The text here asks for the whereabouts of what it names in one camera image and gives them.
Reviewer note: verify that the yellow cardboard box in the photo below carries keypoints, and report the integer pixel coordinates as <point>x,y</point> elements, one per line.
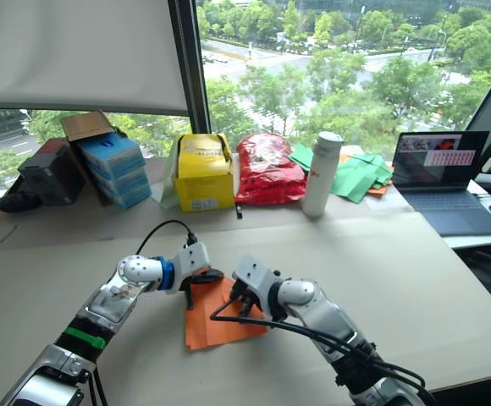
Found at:
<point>203,186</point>

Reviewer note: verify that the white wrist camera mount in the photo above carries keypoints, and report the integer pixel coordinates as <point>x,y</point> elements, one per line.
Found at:
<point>254,275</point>
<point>190,262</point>

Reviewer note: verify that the white roller blind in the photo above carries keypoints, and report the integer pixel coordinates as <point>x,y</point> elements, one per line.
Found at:
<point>80,51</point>

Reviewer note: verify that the orange paper pile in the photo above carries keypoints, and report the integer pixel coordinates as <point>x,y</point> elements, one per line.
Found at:
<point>379,190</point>

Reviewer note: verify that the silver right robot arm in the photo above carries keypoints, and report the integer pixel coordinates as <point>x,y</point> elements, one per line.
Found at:
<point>313,304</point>

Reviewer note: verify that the small green paper pile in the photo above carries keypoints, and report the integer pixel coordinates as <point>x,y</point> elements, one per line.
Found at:
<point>300,156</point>

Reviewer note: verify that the dark grey laptop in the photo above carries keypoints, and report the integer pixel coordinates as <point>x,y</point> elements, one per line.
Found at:
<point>453,207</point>

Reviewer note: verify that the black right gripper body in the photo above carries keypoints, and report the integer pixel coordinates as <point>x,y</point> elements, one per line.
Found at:
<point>242,294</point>

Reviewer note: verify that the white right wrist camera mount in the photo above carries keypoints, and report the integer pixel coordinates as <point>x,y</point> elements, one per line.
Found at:
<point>254,275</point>

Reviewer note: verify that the dark window frame post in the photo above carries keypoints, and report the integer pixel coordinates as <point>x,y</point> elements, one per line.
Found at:
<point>190,63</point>

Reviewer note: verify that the white water bottle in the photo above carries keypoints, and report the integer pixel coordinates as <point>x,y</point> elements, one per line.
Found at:
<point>317,186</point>

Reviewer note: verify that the large green paper pile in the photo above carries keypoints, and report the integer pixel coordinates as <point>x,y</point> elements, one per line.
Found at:
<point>355,179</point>

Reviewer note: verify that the brown cardboard box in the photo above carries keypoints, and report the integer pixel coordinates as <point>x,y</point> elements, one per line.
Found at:
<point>85,126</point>

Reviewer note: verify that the light green plastic bag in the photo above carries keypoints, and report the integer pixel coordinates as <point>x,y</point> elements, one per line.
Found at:
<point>169,186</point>

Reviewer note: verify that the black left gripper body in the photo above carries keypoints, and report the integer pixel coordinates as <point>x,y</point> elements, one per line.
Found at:
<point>209,275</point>

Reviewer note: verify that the black bag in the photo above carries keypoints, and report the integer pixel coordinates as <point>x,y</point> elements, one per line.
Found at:
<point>17,201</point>

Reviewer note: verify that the red plastic bag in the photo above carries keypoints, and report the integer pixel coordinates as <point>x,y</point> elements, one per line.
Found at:
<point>271,177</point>

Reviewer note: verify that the orange paper sheet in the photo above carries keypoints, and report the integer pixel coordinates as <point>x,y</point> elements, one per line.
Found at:
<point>224,321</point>

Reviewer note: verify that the blue tissue pack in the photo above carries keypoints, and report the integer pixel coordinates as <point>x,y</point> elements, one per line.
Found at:
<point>110,152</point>
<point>123,179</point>
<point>130,197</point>

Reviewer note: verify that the white side desk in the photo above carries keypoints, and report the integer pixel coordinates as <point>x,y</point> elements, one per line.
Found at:
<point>482,241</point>

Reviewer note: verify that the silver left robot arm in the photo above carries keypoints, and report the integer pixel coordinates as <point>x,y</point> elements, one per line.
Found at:
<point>114,296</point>

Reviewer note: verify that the black box with red top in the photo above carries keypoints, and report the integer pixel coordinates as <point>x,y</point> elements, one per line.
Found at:
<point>55,177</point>

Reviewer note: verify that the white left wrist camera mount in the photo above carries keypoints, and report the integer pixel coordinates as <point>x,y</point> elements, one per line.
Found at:
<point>190,262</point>

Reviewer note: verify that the small black clip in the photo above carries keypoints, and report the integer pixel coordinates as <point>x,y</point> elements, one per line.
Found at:
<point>239,210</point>

